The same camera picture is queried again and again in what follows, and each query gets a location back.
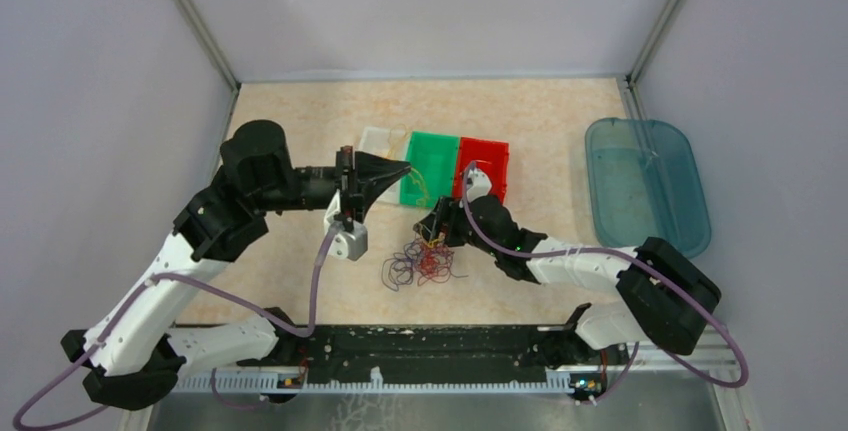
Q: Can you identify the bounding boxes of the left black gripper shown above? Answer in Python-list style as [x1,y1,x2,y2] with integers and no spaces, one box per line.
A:
[253,144,412,224]

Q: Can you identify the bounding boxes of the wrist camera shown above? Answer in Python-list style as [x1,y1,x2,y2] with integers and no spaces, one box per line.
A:
[463,168,492,203]
[323,191,368,261]

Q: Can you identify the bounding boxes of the white plastic bin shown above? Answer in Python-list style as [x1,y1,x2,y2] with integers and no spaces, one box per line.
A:
[354,125,411,205]

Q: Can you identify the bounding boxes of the aluminium frame post left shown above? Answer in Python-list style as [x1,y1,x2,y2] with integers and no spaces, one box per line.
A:
[172,0,241,93]

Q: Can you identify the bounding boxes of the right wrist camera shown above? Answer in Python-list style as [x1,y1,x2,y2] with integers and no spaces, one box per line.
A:
[463,168,492,203]

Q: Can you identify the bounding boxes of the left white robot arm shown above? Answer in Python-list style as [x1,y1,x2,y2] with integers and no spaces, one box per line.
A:
[61,120,412,411]

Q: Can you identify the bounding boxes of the coloured wire pile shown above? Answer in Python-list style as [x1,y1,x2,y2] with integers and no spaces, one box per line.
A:
[380,232,468,293]

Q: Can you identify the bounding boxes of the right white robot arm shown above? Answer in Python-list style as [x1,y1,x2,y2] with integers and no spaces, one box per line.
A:
[413,195,721,363]

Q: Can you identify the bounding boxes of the aluminium frame post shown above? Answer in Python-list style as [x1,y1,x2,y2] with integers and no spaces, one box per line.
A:
[627,0,684,90]
[172,0,241,93]

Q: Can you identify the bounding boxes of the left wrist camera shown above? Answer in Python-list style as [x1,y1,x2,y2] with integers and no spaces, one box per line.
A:
[323,191,368,261]

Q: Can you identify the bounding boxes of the yellow wire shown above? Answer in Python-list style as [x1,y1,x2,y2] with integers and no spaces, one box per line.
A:
[405,164,435,240]

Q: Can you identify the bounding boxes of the green plastic bin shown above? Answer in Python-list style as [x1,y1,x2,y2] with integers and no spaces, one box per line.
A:
[400,131,460,208]

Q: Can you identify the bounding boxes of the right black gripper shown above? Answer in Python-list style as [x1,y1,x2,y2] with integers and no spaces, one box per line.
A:
[414,195,500,258]

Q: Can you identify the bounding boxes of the red plastic bin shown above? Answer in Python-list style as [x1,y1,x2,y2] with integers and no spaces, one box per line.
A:
[451,136,509,203]

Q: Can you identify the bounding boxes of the yellow wires in bin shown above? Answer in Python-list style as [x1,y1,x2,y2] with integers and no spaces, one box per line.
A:
[370,124,411,158]

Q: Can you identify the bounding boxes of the aluminium frame post right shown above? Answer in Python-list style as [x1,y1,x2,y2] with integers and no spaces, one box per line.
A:
[627,0,684,90]

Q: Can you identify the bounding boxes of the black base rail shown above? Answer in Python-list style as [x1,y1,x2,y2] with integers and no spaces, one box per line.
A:
[238,324,630,385]

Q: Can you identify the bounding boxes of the white cable duct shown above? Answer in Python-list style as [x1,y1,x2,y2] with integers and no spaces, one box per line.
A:
[215,371,603,395]

